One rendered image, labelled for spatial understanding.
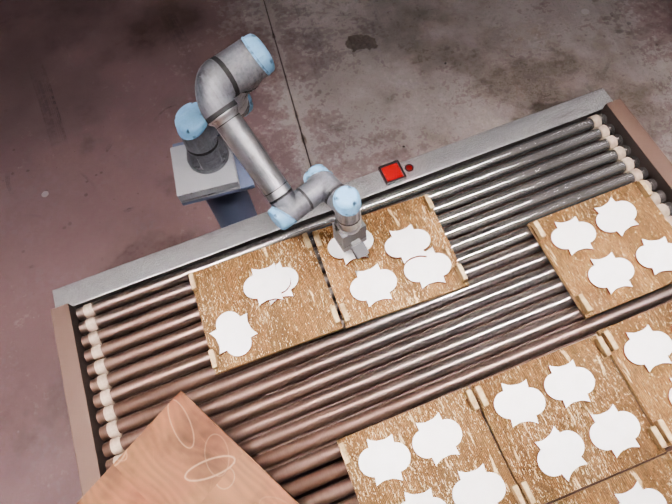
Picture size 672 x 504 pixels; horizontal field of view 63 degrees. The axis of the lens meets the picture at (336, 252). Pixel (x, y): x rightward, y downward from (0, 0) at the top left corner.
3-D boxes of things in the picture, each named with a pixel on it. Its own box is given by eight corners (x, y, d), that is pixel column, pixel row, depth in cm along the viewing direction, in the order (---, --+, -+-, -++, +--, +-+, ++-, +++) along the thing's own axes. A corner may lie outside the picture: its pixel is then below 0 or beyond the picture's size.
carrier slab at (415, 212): (312, 233, 183) (311, 231, 181) (425, 196, 186) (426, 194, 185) (346, 329, 169) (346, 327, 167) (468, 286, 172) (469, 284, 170)
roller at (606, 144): (86, 337, 177) (79, 333, 173) (612, 138, 197) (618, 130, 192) (89, 351, 175) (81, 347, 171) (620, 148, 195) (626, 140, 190)
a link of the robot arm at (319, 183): (291, 179, 154) (316, 204, 150) (321, 156, 157) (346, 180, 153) (294, 193, 161) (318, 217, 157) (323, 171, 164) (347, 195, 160)
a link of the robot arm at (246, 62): (198, 108, 190) (209, 51, 138) (232, 85, 194) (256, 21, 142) (219, 137, 192) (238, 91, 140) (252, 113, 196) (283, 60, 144)
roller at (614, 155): (89, 351, 175) (81, 348, 171) (620, 149, 195) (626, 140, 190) (92, 365, 173) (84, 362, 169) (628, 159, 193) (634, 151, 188)
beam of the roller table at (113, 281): (60, 296, 186) (51, 290, 181) (597, 98, 207) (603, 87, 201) (65, 318, 183) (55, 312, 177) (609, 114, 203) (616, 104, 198)
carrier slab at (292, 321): (190, 275, 179) (188, 273, 178) (307, 234, 183) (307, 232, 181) (216, 375, 165) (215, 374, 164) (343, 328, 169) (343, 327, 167)
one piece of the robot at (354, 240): (349, 247, 157) (351, 269, 172) (375, 232, 158) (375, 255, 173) (328, 216, 161) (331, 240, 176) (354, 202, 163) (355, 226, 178)
